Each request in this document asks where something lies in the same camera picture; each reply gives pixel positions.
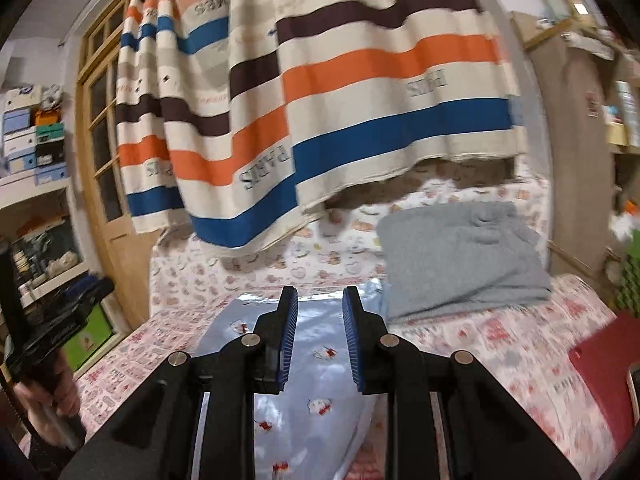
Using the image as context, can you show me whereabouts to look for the striped curtain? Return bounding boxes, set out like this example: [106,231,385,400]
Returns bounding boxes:
[115,0,531,251]

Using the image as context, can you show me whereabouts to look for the wooden glazed door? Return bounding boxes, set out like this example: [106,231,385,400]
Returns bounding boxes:
[75,0,168,333]

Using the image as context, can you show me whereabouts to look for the white shelf unit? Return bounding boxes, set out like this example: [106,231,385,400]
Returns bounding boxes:
[0,172,88,311]

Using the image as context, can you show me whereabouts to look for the printed bed sheet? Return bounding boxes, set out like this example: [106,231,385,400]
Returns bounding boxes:
[20,175,621,480]

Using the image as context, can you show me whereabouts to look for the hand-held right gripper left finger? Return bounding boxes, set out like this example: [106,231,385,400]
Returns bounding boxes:
[60,285,300,480]

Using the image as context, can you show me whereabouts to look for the light blue satin pants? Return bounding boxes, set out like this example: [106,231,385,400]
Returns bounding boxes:
[192,280,396,480]

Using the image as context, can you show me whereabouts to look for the cluttered wooden shelf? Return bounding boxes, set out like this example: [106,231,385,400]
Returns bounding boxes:
[550,0,640,158]

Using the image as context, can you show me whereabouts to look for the green crate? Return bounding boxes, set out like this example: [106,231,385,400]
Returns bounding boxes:
[614,227,640,312]

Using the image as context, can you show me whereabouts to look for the stack of shoe boxes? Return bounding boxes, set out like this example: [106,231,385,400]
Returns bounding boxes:
[0,84,70,177]

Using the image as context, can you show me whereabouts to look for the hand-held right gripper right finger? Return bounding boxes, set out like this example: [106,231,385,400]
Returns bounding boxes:
[341,286,583,480]

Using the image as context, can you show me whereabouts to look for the green storage bin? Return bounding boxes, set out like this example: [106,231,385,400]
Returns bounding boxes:
[65,304,117,375]

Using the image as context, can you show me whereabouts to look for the person's left hand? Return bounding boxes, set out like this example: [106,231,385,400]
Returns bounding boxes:
[12,350,85,447]

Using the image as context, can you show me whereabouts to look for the wooden cabinet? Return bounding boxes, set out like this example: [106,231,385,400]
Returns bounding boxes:
[509,9,618,288]

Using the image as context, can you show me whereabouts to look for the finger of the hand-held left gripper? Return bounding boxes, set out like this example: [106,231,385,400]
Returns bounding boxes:
[69,275,116,313]

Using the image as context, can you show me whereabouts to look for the red board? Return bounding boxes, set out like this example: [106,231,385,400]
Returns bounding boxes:
[567,310,640,453]

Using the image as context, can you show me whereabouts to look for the grey pants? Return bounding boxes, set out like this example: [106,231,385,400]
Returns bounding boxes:
[375,201,553,323]

